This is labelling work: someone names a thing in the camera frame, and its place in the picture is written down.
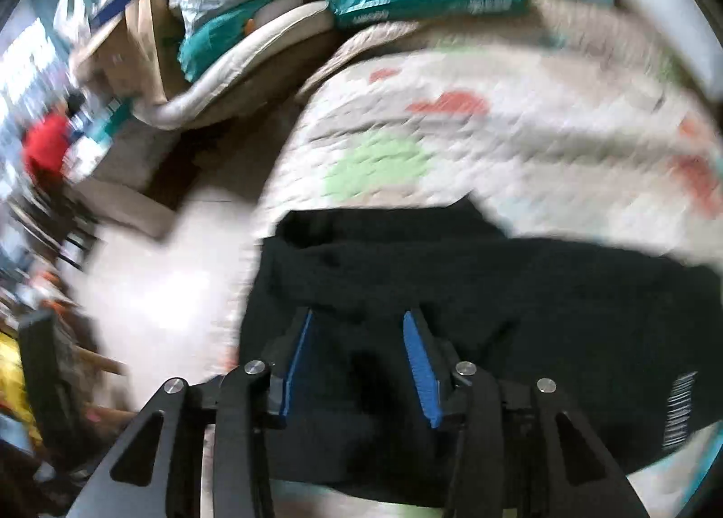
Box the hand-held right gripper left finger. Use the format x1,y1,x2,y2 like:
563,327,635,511
66,307,315,518

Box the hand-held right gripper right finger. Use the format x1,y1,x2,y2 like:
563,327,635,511
402,310,650,518

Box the black pants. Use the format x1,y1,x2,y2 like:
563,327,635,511
236,196,723,509

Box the printed quilted blanket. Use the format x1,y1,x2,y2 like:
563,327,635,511
223,0,723,518

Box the black chair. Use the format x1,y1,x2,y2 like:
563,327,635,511
17,308,94,474

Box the yellow object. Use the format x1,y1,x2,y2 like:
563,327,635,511
0,333,45,445

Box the cream cushioned pad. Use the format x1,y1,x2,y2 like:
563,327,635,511
131,2,340,129

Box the red cloth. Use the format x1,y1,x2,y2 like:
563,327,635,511
21,112,73,186

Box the small teal plastic package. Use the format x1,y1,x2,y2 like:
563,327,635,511
178,0,277,82

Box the brown cardboard box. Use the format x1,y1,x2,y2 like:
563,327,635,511
70,0,187,108

